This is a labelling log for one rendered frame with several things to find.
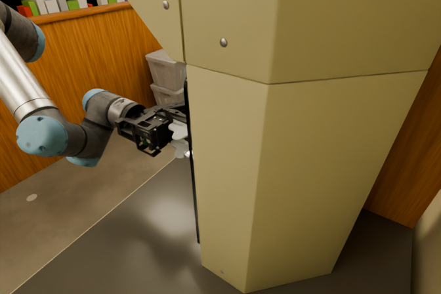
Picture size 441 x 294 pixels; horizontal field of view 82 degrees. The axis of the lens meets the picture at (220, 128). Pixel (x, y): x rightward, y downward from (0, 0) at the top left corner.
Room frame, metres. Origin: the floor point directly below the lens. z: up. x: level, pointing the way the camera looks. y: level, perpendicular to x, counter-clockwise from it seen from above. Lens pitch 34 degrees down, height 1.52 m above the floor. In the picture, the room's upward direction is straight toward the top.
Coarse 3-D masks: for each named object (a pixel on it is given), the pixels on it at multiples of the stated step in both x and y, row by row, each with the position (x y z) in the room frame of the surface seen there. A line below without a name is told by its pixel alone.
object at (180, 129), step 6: (174, 120) 0.46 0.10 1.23; (168, 126) 0.45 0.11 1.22; (174, 126) 0.44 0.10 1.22; (180, 126) 0.44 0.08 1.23; (186, 126) 0.44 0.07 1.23; (174, 132) 0.42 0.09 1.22; (180, 132) 0.42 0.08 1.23; (186, 132) 0.42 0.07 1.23; (174, 138) 0.40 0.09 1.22; (180, 138) 0.40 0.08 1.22
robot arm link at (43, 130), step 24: (0, 24) 0.61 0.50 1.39; (0, 48) 0.53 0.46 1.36; (0, 72) 0.48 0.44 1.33; (24, 72) 0.50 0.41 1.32; (0, 96) 0.46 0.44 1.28; (24, 96) 0.45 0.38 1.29; (48, 96) 0.48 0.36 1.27; (24, 120) 0.40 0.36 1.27; (48, 120) 0.40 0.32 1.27; (24, 144) 0.37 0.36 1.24; (48, 144) 0.37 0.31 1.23; (72, 144) 0.41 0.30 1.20
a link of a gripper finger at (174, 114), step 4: (168, 108) 0.48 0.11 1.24; (164, 112) 0.48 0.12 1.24; (168, 112) 0.47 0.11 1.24; (172, 112) 0.46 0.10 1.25; (176, 112) 0.47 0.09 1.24; (180, 112) 0.46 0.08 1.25; (168, 116) 0.47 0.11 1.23; (172, 116) 0.46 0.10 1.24; (176, 116) 0.46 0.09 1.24; (180, 116) 0.45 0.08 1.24; (184, 116) 0.46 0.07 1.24; (172, 120) 0.46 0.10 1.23; (180, 120) 0.45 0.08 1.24; (184, 120) 0.45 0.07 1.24
